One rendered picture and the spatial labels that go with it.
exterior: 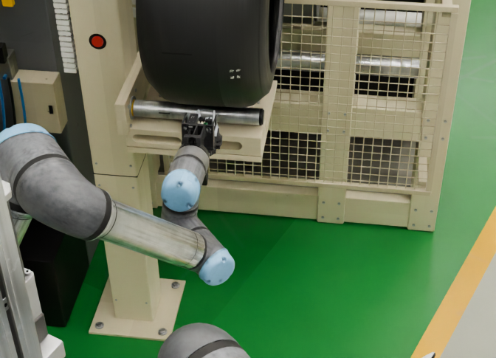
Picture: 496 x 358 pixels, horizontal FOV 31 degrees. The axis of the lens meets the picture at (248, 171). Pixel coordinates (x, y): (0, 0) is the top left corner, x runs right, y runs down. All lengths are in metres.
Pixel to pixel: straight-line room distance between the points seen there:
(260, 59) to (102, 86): 0.52
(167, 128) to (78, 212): 0.84
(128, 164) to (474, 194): 1.51
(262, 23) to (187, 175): 0.43
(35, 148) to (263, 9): 0.69
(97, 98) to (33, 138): 0.84
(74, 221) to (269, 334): 1.51
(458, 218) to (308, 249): 0.59
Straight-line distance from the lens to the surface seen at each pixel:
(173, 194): 1.83
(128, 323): 3.03
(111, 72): 2.42
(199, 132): 1.99
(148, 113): 2.37
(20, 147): 1.64
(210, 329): 1.19
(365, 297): 3.12
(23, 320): 1.14
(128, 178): 2.62
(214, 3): 2.04
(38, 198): 1.57
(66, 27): 2.40
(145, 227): 1.67
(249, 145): 2.34
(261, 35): 2.08
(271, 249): 3.26
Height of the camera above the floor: 2.25
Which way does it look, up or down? 39 degrees down
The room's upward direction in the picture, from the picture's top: 1 degrees counter-clockwise
